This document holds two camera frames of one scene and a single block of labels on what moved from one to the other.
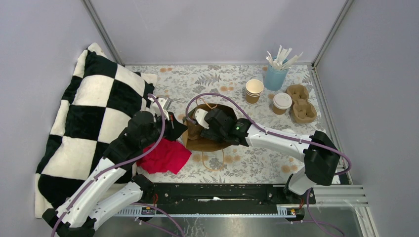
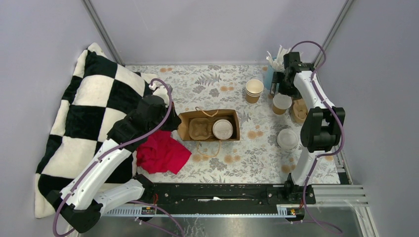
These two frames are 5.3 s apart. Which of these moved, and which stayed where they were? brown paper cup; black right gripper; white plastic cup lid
Moved: black right gripper
Stayed: brown paper cup; white plastic cup lid
